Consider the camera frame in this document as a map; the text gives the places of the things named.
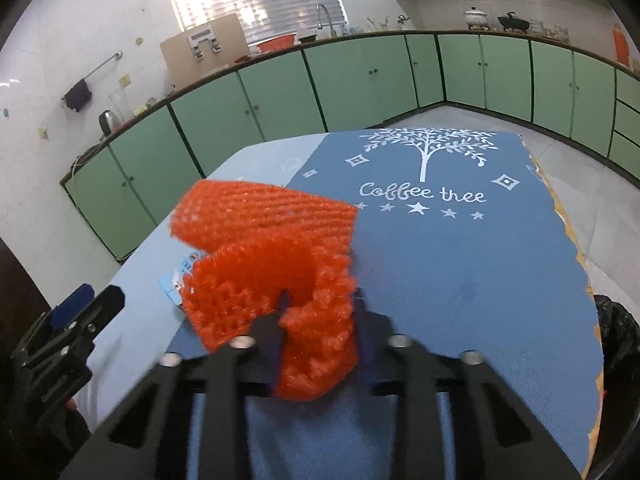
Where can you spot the metal faucet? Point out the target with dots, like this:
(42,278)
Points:
(332,27)

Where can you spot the green base cabinets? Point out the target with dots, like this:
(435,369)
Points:
(280,90)

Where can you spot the dark towel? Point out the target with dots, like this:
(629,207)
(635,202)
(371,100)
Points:
(77,95)

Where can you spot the black wok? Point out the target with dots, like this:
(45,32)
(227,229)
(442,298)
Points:
(512,22)

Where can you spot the metal towel bar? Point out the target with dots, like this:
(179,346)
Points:
(105,66)

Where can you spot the tan board with white bracket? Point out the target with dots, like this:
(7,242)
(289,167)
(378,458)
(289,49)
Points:
(225,40)

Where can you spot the bin with black bag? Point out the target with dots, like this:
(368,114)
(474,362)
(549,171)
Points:
(620,330)

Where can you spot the orange thermos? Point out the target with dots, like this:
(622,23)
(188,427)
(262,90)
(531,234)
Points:
(621,45)

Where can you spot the yellow wall socket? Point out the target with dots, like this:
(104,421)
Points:
(124,80)

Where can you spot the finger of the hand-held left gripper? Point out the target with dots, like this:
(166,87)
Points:
(102,310)
(72,305)

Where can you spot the white pot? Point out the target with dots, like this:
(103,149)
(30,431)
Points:
(475,17)

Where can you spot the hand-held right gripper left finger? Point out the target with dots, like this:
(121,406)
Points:
(270,355)

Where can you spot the metal kettle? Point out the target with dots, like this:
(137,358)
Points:
(107,122)

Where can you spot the wooden table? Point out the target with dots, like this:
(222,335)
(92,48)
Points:
(596,335)

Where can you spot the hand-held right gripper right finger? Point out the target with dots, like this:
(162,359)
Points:
(370,360)

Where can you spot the red basin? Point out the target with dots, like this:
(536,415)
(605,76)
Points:
(277,44)

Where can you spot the blue tree print tablecloth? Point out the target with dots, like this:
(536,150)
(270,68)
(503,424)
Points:
(450,270)

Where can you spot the clear jug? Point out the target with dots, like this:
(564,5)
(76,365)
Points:
(119,105)

